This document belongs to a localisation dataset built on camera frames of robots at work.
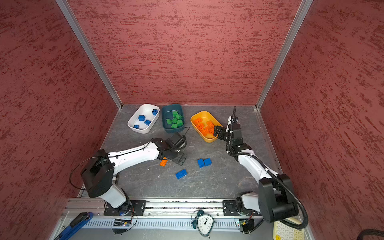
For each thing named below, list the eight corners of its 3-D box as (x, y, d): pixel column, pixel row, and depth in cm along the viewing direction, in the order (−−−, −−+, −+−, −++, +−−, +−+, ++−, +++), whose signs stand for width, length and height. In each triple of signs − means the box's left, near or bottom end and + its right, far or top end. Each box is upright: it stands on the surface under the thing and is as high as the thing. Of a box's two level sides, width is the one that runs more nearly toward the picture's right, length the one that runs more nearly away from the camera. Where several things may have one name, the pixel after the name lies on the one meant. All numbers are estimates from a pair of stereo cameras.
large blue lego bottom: (177, 180, 85) (177, 178, 83) (175, 175, 87) (174, 173, 85) (187, 174, 87) (187, 173, 85) (185, 169, 89) (185, 168, 87)
